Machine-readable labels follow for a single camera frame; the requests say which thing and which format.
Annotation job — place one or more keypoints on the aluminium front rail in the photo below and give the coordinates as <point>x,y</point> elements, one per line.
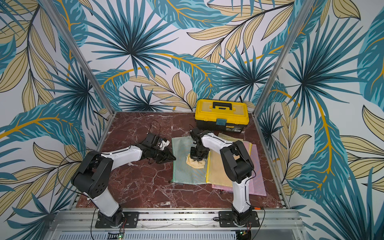
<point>178,224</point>

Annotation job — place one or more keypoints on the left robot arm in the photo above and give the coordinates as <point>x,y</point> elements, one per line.
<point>93,175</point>

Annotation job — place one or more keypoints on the green-zip clear mesh bag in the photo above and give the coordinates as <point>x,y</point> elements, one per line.
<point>182,172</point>

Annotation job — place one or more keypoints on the yellow black toolbox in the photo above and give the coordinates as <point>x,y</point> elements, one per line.
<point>217,115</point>

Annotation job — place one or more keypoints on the yellow mesh document bag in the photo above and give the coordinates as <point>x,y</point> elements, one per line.
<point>247,144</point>

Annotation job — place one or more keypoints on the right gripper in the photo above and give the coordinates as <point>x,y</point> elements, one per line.
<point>198,151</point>

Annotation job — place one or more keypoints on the yellow-green mesh document bag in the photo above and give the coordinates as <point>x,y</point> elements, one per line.
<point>216,174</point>

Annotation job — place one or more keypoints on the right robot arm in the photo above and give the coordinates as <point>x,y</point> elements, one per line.
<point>237,164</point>

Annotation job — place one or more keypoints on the cream wiping cloth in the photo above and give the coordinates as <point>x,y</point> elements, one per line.
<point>195,163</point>

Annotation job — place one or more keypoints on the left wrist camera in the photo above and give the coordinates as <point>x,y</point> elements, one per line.
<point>163,144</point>

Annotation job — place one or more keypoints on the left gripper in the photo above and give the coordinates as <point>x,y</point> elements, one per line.
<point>167,157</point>

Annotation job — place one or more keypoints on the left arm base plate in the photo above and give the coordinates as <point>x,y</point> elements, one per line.
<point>127,220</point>

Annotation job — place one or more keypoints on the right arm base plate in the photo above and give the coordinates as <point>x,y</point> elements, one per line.
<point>230,219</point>

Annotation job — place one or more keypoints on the pink mesh document bag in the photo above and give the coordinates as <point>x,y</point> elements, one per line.
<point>256,185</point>

